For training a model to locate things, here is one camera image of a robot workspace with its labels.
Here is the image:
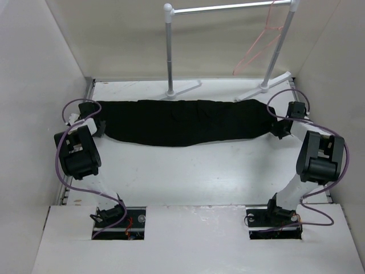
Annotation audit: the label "white clothes rack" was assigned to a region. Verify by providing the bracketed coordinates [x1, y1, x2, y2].
[159, 1, 299, 101]

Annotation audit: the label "black trousers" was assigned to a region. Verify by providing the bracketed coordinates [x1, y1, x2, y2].
[97, 99, 277, 147]

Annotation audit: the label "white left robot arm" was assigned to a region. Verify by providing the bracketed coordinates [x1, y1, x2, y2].
[54, 99, 128, 229]

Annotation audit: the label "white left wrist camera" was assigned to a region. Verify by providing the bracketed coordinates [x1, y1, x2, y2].
[65, 113, 80, 126]

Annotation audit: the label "pink wire hanger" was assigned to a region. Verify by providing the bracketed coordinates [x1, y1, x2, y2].
[232, 1, 283, 76]

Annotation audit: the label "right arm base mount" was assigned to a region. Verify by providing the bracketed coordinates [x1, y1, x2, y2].
[244, 205, 303, 240]

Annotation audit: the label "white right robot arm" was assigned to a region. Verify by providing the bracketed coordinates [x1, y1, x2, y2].
[264, 102, 346, 226]

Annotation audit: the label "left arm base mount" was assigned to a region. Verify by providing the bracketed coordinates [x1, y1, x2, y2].
[90, 205, 147, 240]

